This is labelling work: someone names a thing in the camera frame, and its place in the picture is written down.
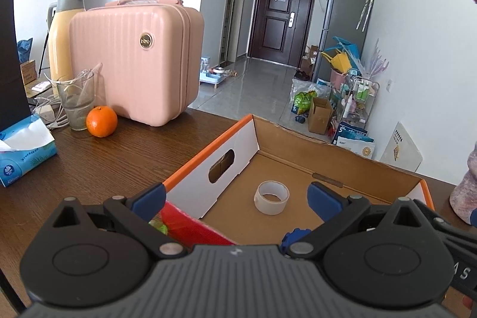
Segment blue bottle cap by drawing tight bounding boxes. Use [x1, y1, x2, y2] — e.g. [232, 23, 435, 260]
[281, 229, 312, 255]

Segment pink textured vase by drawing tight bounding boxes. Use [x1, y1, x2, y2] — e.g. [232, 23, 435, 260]
[450, 141, 477, 227]

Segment grey refrigerator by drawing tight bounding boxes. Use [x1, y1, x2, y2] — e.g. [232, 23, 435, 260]
[312, 0, 377, 84]

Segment metal storage rack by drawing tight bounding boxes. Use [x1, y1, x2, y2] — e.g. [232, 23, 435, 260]
[335, 76, 380, 140]

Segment blue pet feeder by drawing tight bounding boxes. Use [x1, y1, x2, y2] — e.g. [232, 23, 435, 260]
[199, 57, 228, 88]

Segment white board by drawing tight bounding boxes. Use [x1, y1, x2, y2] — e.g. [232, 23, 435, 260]
[381, 122, 423, 173]

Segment dark brown door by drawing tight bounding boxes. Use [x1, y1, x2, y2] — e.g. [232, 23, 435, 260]
[248, 0, 319, 67]

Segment pink suitcase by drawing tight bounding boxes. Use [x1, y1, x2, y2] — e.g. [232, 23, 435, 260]
[69, 0, 205, 127]

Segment purple hangers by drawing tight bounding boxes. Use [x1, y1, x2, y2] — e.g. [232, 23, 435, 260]
[360, 38, 390, 80]

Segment blue tissue pack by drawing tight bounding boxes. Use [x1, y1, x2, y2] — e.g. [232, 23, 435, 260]
[0, 115, 58, 188]

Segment clear glass cup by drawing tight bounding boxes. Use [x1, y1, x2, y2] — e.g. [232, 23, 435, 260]
[57, 63, 103, 131]

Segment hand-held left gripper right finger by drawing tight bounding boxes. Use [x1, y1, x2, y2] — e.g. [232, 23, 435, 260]
[285, 182, 423, 261]

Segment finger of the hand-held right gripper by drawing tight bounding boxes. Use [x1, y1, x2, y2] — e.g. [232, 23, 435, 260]
[413, 199, 477, 248]

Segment blue paper box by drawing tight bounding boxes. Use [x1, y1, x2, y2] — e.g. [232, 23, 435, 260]
[333, 121, 375, 158]

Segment small brown cardboard box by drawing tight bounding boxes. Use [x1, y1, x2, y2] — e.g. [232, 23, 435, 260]
[307, 97, 334, 135]

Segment green plastic bag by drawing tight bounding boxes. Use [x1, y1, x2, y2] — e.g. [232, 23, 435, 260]
[291, 91, 317, 115]

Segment yellow thermos jug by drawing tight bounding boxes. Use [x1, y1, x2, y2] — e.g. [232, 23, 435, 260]
[48, 0, 88, 97]

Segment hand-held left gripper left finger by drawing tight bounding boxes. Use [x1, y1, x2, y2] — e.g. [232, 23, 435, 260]
[52, 183, 189, 261]

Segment white tape roll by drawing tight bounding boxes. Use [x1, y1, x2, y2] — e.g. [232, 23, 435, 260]
[254, 181, 290, 216]

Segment clear folded umbrella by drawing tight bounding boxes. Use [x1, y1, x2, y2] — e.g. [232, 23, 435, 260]
[356, 0, 378, 32]

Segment white charging cable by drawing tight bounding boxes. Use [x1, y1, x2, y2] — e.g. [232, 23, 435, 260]
[32, 63, 103, 128]

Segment orange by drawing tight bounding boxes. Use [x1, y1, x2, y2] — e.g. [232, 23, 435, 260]
[86, 106, 118, 138]

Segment red cardboard box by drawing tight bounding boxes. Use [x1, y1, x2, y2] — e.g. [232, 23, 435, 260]
[163, 114, 436, 248]

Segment pink bucket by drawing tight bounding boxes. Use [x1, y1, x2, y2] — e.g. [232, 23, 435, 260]
[330, 68, 351, 89]

